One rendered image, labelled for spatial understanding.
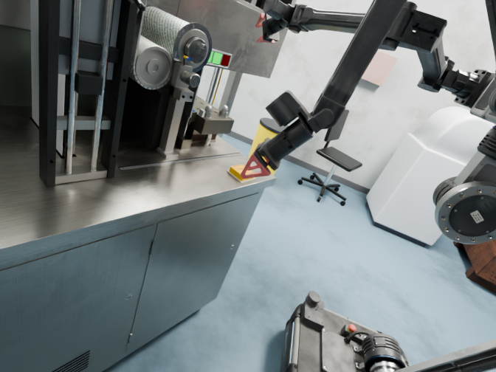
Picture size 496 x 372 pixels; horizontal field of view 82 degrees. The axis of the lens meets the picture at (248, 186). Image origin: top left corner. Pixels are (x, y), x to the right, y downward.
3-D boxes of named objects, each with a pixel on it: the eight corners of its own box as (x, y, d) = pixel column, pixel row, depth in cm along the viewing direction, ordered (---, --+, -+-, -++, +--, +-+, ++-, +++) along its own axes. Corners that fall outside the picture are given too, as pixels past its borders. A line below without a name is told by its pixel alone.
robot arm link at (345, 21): (398, 54, 77) (421, 10, 74) (390, 45, 74) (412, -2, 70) (294, 36, 107) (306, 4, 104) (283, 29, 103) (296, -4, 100)
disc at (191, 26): (168, 70, 87) (179, 16, 80) (167, 69, 87) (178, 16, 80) (205, 76, 98) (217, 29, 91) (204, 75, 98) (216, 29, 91)
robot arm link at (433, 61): (429, 53, 69) (454, 8, 66) (376, 40, 76) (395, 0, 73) (439, 94, 105) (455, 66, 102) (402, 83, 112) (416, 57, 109)
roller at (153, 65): (133, 85, 82) (139, 42, 76) (93, 56, 94) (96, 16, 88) (168, 89, 91) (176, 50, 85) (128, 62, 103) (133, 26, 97)
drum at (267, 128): (274, 176, 340) (295, 128, 311) (271, 190, 305) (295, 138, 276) (243, 163, 339) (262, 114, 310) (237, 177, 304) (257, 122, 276)
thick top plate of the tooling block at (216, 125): (201, 134, 108) (205, 119, 105) (145, 92, 127) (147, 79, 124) (230, 133, 120) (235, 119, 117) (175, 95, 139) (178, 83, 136)
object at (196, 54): (184, 62, 87) (190, 35, 84) (181, 60, 88) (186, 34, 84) (204, 65, 93) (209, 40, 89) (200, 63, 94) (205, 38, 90)
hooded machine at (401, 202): (414, 222, 366) (495, 121, 301) (431, 252, 313) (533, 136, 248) (362, 200, 369) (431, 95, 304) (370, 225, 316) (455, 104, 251)
